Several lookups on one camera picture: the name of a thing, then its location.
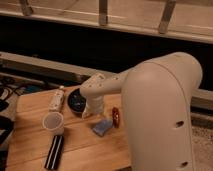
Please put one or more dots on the wooden board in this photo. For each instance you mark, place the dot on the wooden board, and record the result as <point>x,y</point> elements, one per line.
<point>82,151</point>

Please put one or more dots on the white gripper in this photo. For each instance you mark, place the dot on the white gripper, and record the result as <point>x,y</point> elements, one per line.
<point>94,105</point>

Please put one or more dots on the translucent plastic cup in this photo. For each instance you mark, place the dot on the translucent plastic cup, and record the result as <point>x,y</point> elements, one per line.
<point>54,123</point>

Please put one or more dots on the black ceramic bowl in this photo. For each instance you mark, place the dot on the black ceramic bowl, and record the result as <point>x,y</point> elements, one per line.
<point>76,102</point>

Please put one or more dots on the metal rail frame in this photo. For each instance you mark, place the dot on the metal rail frame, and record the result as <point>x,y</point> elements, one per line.
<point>179,19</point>

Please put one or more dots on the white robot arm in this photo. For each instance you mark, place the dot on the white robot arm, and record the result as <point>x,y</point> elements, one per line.
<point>156,96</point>

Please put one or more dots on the red chili pepper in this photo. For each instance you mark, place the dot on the red chili pepper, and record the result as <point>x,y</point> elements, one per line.
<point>116,117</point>

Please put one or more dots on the white bottle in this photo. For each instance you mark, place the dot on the white bottle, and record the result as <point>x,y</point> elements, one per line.
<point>57,100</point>

